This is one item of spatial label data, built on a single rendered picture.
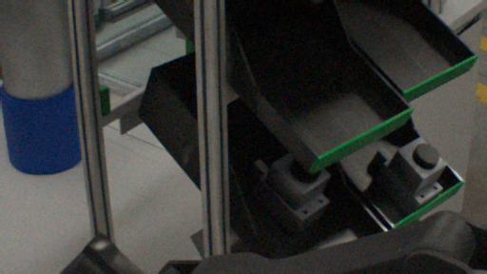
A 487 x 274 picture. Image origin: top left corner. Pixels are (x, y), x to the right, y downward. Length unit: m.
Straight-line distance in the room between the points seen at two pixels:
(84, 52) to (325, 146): 0.27
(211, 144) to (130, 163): 0.92
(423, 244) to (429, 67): 0.47
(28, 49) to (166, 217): 0.38
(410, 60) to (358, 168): 0.15
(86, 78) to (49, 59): 0.72
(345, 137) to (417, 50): 0.18
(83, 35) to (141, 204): 0.76
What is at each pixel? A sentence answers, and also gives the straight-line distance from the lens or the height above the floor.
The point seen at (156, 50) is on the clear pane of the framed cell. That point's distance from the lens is 1.94.
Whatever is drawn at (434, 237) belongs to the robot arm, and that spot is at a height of 1.47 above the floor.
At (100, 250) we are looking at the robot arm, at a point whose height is 1.38.
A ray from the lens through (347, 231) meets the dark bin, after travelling 1.02.
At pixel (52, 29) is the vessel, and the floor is 1.14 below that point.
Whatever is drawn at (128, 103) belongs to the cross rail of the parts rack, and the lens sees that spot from 1.06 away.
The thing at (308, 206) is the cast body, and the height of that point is 1.25.
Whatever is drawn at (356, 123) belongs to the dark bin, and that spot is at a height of 1.36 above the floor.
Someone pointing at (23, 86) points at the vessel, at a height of 1.04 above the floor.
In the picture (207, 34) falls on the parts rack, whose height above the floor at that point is 1.46.
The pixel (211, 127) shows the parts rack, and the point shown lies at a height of 1.37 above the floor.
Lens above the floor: 1.81
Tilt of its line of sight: 30 degrees down
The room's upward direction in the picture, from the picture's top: 1 degrees counter-clockwise
